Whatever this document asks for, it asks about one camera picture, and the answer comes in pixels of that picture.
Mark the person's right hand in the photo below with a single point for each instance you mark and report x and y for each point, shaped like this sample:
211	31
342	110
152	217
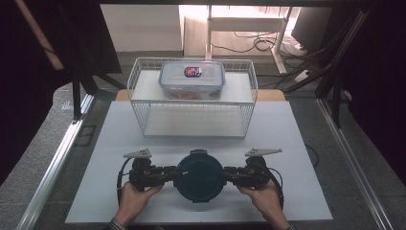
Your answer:
266	199

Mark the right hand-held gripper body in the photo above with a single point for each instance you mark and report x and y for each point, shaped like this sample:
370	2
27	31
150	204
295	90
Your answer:
252	174

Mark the white desk frame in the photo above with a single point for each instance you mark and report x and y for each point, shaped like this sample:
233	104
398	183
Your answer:
245	24

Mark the aluminium frame rail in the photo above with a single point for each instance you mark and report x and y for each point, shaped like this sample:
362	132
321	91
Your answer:
51	172
354	166

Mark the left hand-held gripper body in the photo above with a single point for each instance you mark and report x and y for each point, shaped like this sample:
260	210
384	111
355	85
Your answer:
145	175

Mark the person's left hand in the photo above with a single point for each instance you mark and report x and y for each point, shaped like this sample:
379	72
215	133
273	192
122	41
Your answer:
134	202

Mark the white table mat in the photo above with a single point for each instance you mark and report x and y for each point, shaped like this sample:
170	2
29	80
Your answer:
95	191

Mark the clear rectangular food container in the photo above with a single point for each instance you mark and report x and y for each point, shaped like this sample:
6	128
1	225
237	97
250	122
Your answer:
191	81

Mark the dark curtain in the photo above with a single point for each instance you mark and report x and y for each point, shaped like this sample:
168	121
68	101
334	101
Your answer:
383	80
22	96

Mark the white power strip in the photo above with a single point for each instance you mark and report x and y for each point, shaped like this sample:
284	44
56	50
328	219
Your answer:
301	76

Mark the white cabinet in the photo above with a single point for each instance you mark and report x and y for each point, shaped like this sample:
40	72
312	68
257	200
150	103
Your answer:
140	28

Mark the black metal stand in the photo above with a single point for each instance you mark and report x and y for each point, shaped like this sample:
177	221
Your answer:
76	96
336	89

